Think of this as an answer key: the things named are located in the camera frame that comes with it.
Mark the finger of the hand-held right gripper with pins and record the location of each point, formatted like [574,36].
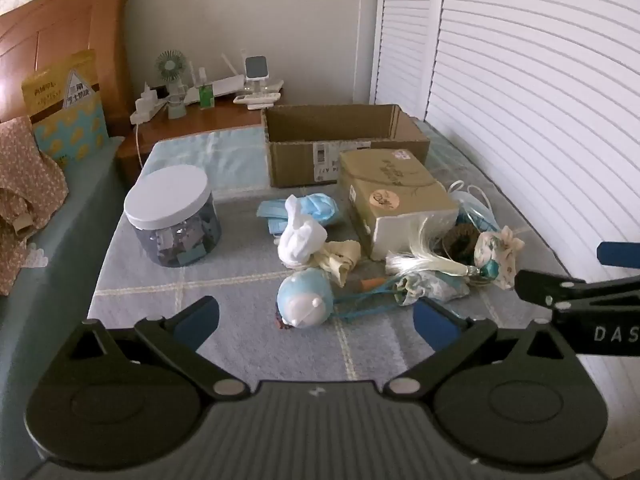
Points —
[545,286]
[620,254]

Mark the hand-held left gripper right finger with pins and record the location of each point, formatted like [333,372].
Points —
[435,327]

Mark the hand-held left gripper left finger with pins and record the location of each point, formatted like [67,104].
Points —
[197,322]

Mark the floral sachet pouch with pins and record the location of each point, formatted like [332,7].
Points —
[435,286]

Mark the cream floral cloth pouch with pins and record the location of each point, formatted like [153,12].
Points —
[505,255]

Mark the white tassel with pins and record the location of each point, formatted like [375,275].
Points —
[415,260]

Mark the brown hair scrunchie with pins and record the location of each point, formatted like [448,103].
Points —
[462,240]

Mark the blue and white plush toy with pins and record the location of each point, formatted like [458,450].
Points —
[300,295]

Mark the cream cloth scrunchie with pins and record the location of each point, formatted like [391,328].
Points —
[341,255]

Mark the blue face mask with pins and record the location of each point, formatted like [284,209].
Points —
[272,215]
[322,207]

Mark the brown cardboard box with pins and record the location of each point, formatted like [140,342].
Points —
[295,165]

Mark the clear jar with white lid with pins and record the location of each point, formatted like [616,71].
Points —
[167,192]

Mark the brown paper tissue pack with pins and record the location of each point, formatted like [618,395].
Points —
[395,185]

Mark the green bed sheet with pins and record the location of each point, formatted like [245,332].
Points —
[65,240]

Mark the white louvre closet door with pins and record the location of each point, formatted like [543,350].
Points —
[405,35]
[540,110]

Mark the wooden nightstand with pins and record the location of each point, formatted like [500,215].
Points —
[215,115]

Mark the white power strip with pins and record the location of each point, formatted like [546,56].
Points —
[145,112]

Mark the green bottle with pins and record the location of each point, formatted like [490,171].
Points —
[206,96]

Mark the brown floral cloth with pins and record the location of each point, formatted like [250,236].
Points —
[25,175]

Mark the yellow and teal packet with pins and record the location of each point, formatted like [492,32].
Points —
[75,130]

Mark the white remote control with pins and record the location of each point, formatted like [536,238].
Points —
[257,101]

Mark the white router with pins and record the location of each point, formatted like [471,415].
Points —
[220,87]

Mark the small green desk fan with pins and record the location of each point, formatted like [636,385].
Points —
[169,66]

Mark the small white screen device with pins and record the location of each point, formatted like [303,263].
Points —
[256,67]

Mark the wooden headboard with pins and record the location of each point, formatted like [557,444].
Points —
[60,20]

